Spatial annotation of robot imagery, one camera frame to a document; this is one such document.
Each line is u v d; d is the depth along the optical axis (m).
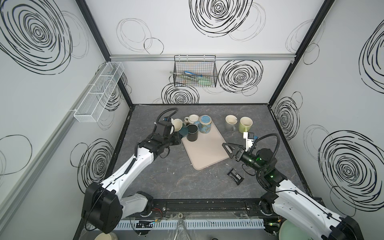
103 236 0.62
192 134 0.93
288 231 0.66
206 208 0.75
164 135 0.62
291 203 0.52
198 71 0.89
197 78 0.86
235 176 0.83
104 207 0.39
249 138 0.67
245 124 0.98
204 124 0.96
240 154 0.64
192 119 1.02
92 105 0.74
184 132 0.86
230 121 1.00
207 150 0.94
